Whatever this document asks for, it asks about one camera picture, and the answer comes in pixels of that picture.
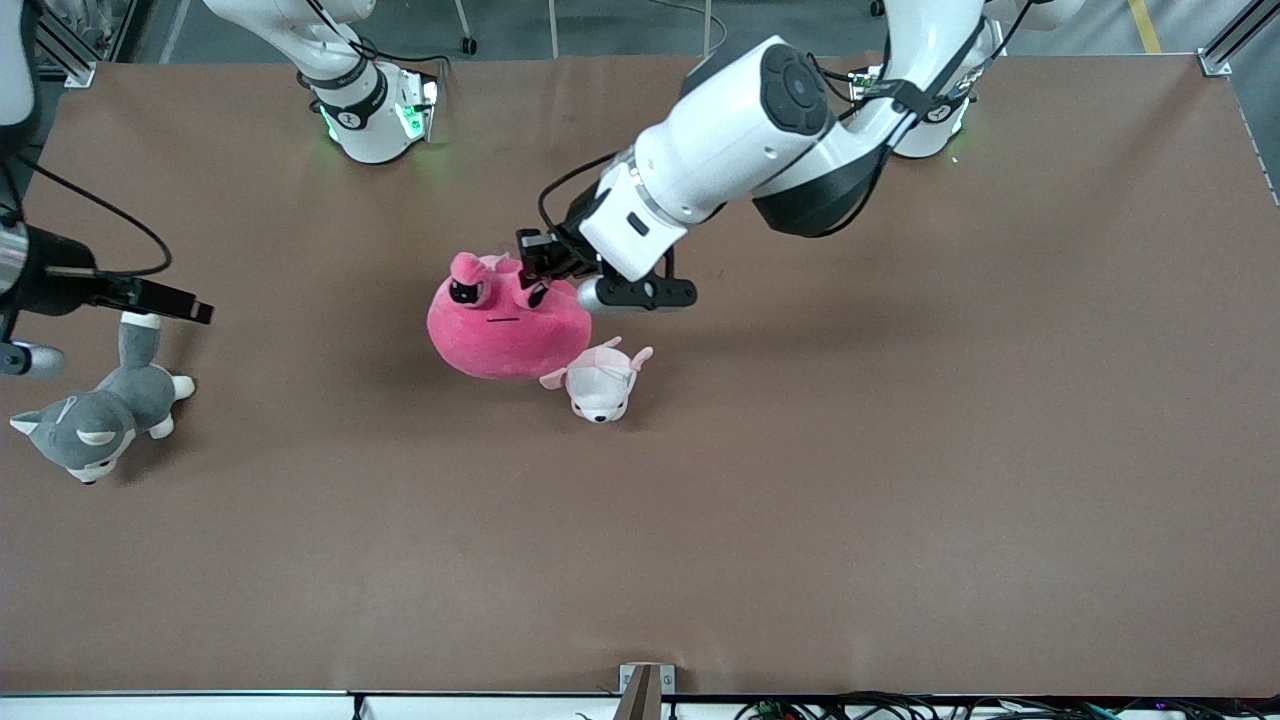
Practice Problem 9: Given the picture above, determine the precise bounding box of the round pink plush toy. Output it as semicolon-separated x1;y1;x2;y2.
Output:
427;252;593;381

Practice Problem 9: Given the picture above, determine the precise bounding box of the white pink plush puppy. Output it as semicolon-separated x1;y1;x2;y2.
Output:
539;337;654;424

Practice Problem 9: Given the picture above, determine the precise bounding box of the grey white plush husky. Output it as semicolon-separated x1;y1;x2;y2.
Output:
9;312;196;486

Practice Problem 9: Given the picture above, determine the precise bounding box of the brown table cover sheet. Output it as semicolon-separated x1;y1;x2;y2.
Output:
0;55;1280;698

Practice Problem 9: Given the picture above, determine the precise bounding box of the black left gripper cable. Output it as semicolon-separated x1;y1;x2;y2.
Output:
538;150;623;236

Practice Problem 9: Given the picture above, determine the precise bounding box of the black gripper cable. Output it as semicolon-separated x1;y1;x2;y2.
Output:
10;155;173;278
538;150;623;236

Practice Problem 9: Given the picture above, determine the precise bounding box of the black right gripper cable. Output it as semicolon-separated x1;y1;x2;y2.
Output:
10;155;173;278

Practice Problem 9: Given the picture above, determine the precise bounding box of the black right arm base cable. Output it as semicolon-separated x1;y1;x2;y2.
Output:
300;0;451;96

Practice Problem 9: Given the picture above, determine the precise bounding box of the black arm base cable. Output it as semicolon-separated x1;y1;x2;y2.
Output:
810;52;873;111
300;0;451;96

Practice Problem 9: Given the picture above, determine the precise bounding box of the aluminium frame profile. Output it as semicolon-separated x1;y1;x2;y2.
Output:
30;0;101;89
1198;0;1280;78

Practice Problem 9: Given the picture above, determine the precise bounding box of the black left arm base cable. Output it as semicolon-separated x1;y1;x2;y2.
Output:
810;52;873;111

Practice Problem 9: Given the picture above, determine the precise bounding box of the white table front rail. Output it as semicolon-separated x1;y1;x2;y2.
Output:
0;690;1280;720

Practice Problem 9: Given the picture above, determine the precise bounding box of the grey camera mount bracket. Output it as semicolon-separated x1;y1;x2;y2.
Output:
619;663;676;720

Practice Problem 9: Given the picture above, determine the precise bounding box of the black cable bundle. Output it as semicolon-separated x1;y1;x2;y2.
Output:
735;690;1280;720

